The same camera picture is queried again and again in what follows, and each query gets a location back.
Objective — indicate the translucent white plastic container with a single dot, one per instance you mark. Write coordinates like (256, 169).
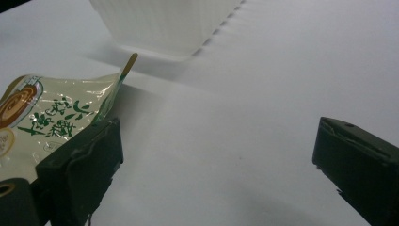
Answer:
(163, 25)

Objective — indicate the white table mat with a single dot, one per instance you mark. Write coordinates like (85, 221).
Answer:
(219, 141)

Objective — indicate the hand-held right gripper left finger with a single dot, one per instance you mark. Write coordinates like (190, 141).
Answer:
(81, 163)

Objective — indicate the cream snack packet green print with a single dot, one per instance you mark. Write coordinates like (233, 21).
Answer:
(53, 106)

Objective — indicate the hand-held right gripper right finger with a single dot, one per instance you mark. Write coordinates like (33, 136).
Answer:
(360, 163)

